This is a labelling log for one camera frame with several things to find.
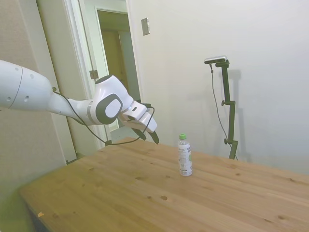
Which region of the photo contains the grey wall switch plate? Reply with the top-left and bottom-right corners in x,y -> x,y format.
140,17 -> 151,37

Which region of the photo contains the beige closet door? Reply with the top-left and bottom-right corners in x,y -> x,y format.
36,0 -> 78,165

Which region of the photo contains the grey exterior camera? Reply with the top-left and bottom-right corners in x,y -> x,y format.
204,55 -> 228,65

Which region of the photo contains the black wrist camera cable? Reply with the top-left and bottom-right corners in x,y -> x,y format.
51,87 -> 156,146

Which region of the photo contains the plastic water bottle green cap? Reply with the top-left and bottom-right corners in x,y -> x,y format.
177,133 -> 194,177

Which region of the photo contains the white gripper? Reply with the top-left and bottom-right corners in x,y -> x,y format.
119,111 -> 160,145

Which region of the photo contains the white open door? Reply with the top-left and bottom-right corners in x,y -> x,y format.
78,0 -> 115,150

